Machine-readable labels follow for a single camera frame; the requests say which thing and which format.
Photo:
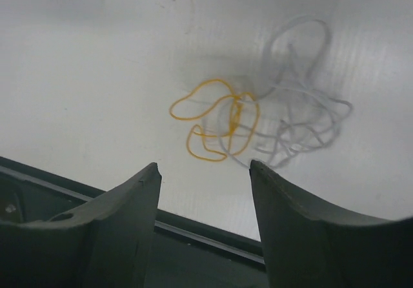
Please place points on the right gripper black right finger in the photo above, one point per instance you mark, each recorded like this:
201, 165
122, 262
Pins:
310, 242

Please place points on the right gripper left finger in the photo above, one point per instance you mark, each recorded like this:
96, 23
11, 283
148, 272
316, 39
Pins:
104, 242

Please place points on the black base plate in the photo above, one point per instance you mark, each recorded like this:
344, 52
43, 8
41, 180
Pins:
184, 253

